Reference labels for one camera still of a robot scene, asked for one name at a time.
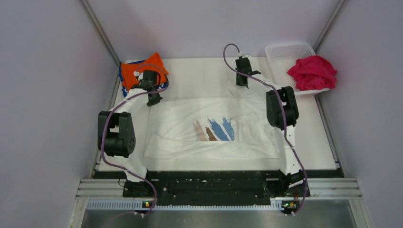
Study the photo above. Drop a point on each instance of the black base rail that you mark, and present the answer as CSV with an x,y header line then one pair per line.
x,y
205,188

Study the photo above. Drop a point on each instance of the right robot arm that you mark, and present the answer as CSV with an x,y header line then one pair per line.
x,y
282,114

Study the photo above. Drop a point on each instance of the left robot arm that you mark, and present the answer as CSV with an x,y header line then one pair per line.
x,y
116,137

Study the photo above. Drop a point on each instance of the pink crumpled t-shirt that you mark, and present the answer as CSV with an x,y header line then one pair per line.
x,y
313,73

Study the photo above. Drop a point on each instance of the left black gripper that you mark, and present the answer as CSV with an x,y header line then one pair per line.
x,y
155,100

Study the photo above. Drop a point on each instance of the white plastic basket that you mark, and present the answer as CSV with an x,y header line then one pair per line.
x,y
282,57

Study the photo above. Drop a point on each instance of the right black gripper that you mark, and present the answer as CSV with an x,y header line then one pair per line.
x,y
238,81

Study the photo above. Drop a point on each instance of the blue folded t-shirt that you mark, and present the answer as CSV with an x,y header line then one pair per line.
x,y
123,91

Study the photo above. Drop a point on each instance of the white printed t-shirt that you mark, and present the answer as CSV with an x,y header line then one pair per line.
x,y
233,127

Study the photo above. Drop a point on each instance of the orange folded t-shirt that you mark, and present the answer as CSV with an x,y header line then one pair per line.
x,y
154,63

